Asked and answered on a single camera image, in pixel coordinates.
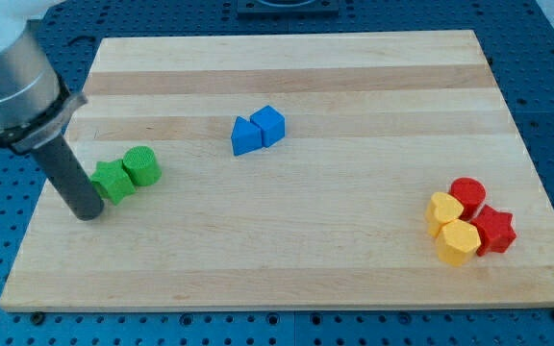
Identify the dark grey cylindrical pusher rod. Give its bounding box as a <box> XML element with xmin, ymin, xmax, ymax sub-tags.
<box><xmin>31</xmin><ymin>135</ymin><xmax>104</xmax><ymax>221</ymax></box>

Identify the green star block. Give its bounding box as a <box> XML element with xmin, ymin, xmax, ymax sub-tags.
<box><xmin>90</xmin><ymin>159</ymin><xmax>136</xmax><ymax>205</ymax></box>

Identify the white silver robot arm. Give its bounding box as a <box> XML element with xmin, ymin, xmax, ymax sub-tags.
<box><xmin>0</xmin><ymin>0</ymin><xmax>104</xmax><ymax>220</ymax></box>

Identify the red star block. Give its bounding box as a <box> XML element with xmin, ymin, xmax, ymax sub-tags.
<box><xmin>470</xmin><ymin>204</ymin><xmax>516</xmax><ymax>257</ymax></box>

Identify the green cylinder block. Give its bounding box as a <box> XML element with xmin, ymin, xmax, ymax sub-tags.
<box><xmin>122</xmin><ymin>146</ymin><xmax>162</xmax><ymax>186</ymax></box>

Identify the blue triangle block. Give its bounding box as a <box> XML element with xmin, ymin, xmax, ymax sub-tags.
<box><xmin>231</xmin><ymin>116</ymin><xmax>263</xmax><ymax>156</ymax></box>

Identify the blue cube block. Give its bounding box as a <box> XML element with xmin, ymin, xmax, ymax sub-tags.
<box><xmin>250</xmin><ymin>106</ymin><xmax>286</xmax><ymax>147</ymax></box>

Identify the black mounting plate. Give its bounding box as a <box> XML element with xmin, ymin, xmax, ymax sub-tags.
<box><xmin>236</xmin><ymin>0</ymin><xmax>340</xmax><ymax>16</ymax></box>

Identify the light wooden board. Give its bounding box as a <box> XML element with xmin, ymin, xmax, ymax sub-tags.
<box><xmin>0</xmin><ymin>30</ymin><xmax>554</xmax><ymax>312</ymax></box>

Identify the yellow heart block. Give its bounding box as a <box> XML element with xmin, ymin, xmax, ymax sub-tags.
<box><xmin>424</xmin><ymin>192</ymin><xmax>465</xmax><ymax>237</ymax></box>

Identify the yellow hexagon block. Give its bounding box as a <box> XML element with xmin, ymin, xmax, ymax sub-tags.
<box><xmin>435</xmin><ymin>219</ymin><xmax>481</xmax><ymax>266</ymax></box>

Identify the red cylinder block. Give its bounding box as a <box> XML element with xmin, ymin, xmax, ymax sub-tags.
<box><xmin>449</xmin><ymin>177</ymin><xmax>487</xmax><ymax>221</ymax></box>

